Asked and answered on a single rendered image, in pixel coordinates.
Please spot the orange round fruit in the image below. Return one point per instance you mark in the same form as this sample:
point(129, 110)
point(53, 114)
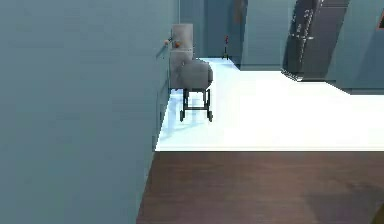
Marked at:
point(177, 44)

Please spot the pale round fruit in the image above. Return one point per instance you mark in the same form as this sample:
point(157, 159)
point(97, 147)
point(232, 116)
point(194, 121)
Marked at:
point(166, 42)

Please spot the red and black floor stand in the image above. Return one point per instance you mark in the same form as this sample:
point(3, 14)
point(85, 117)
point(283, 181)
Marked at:
point(226, 46)

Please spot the black fridge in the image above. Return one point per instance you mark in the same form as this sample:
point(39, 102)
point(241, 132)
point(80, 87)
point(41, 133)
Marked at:
point(311, 43)

